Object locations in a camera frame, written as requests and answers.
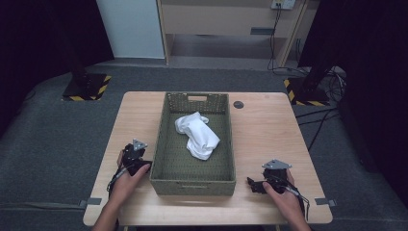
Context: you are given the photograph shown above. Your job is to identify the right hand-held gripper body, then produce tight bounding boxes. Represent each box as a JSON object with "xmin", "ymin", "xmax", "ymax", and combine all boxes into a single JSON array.
[{"xmin": 250, "ymin": 159, "xmax": 293, "ymax": 194}]

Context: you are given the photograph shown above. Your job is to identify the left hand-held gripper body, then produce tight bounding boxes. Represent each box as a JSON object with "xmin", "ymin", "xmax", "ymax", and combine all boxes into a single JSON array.
[{"xmin": 120, "ymin": 138, "xmax": 153, "ymax": 177}]

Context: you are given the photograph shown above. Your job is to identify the green woven basket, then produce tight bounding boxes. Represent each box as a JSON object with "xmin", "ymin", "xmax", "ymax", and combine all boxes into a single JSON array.
[{"xmin": 149, "ymin": 91, "xmax": 237, "ymax": 197}]

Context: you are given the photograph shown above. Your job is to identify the white cloth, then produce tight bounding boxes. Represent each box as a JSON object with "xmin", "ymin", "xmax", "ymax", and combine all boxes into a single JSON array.
[{"xmin": 174, "ymin": 111, "xmax": 221, "ymax": 161}]

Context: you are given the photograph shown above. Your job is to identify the person's right hand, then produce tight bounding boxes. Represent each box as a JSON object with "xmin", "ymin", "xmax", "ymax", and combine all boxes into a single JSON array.
[{"xmin": 262, "ymin": 168, "xmax": 306, "ymax": 222}]

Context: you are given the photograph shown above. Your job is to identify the person's left hand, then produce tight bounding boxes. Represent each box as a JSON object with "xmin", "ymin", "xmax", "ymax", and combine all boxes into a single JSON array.
[{"xmin": 109, "ymin": 150, "xmax": 152, "ymax": 208}]

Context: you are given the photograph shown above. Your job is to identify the grey table clamp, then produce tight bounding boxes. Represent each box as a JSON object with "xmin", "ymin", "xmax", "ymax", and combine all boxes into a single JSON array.
[
  {"xmin": 314, "ymin": 197, "xmax": 338, "ymax": 208},
  {"xmin": 79, "ymin": 197, "xmax": 103, "ymax": 208}
]

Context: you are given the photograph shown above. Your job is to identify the black stand with striped base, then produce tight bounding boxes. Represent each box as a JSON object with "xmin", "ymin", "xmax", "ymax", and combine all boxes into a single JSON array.
[
  {"xmin": 61, "ymin": 18, "xmax": 113, "ymax": 102},
  {"xmin": 283, "ymin": 47, "xmax": 335, "ymax": 107}
]

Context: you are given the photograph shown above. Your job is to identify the white panel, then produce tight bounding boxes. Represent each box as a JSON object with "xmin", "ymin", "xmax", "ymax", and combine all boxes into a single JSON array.
[{"xmin": 95, "ymin": 0, "xmax": 166, "ymax": 60}]

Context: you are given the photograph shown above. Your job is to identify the black curtain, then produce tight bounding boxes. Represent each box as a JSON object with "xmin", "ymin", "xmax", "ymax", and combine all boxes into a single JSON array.
[
  {"xmin": 0, "ymin": 0, "xmax": 115, "ymax": 139},
  {"xmin": 297, "ymin": 0, "xmax": 408, "ymax": 206}
]

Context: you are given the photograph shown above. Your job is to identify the wooden shelf unit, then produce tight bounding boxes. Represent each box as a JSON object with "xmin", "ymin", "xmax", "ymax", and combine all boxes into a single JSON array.
[{"xmin": 156, "ymin": 0, "xmax": 312, "ymax": 67}]

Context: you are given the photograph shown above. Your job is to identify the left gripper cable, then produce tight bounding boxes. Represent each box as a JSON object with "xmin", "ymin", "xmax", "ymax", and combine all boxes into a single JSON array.
[{"xmin": 106, "ymin": 160, "xmax": 136, "ymax": 197}]

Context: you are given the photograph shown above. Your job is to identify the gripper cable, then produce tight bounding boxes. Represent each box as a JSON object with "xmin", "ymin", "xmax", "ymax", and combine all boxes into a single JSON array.
[
  {"xmin": 106, "ymin": 160, "xmax": 136, "ymax": 197},
  {"xmin": 270, "ymin": 175, "xmax": 311, "ymax": 222}
]

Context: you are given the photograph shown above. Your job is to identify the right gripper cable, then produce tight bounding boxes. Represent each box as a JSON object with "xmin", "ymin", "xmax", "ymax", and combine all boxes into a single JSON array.
[{"xmin": 270, "ymin": 175, "xmax": 311, "ymax": 222}]

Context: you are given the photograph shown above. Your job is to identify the black cables on floor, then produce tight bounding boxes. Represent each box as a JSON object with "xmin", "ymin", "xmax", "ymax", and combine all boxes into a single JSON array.
[{"xmin": 267, "ymin": 6, "xmax": 348, "ymax": 152}]

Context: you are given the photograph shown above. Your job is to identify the white wall socket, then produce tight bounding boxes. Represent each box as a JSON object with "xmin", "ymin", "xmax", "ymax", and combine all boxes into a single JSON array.
[{"xmin": 270, "ymin": 0, "xmax": 296, "ymax": 11}]

